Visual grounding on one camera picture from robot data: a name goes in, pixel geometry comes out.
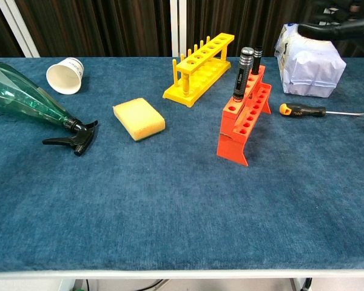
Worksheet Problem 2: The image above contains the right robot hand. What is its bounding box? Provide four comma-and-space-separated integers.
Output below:
297, 0, 364, 41

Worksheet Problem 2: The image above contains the small black precision screwdriver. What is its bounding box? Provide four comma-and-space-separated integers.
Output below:
250, 45, 264, 76

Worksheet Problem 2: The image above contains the black orange handled screwdriver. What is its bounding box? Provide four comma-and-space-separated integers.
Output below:
279, 102, 364, 118

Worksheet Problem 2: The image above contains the silver carbon handle precision screwdriver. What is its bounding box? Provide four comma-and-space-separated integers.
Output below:
232, 47, 255, 102

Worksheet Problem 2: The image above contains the white paper package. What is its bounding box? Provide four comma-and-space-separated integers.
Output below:
274, 23, 347, 98

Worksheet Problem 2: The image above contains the orange tool rack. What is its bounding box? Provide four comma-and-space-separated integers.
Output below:
216, 64, 273, 168

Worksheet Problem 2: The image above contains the yellow test tube rack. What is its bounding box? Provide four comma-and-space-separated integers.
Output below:
163, 32, 235, 108

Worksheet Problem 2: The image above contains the yellow sponge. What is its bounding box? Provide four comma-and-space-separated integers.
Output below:
113, 97, 166, 142

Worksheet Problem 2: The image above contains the dark brown curtain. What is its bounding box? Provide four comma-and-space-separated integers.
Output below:
0, 0, 364, 58

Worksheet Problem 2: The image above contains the blue table cloth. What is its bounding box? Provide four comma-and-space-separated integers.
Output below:
0, 56, 364, 272

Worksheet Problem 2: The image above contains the white paper cup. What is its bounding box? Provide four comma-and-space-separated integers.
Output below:
45, 57, 85, 95

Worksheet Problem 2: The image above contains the green spray bottle black trigger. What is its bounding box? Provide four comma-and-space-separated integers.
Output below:
0, 60, 99, 157

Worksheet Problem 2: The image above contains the upright white frame post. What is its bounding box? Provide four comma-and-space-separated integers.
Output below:
169, 0, 187, 58

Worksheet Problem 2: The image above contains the slanted white frame post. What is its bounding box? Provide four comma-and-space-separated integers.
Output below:
0, 0, 41, 58

